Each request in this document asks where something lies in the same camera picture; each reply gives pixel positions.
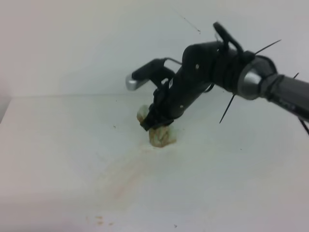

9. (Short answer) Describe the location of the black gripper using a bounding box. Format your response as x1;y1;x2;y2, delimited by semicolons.
140;42;229;131

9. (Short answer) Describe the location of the stained green rag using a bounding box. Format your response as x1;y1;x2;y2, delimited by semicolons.
137;105;177;148

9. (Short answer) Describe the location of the black cable loop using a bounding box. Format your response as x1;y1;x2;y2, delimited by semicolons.
212;22;244;55

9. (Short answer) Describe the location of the black cable tie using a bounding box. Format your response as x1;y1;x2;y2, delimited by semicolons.
219;94;235;124

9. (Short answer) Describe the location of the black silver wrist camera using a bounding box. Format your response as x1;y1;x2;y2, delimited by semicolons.
126;58;175;91

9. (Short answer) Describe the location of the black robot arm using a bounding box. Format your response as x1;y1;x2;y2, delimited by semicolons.
140;42;309;131

